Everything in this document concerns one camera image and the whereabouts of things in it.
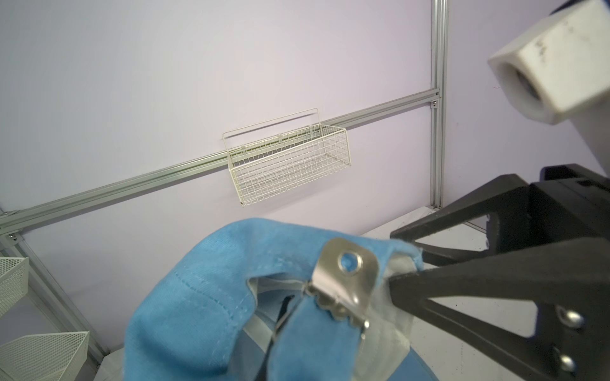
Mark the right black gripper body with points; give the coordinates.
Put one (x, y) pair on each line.
(568, 202)

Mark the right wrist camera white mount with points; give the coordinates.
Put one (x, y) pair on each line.
(558, 70)

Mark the aluminium frame rails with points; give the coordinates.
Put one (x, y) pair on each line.
(52, 299)

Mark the white wire wall basket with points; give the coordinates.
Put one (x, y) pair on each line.
(286, 162)

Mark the light blue baseball cap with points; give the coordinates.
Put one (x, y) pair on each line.
(235, 308)

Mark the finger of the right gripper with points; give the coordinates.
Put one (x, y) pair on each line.
(504, 200)
(542, 313)

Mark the white mesh two-tier shelf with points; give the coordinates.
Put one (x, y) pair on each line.
(30, 350)

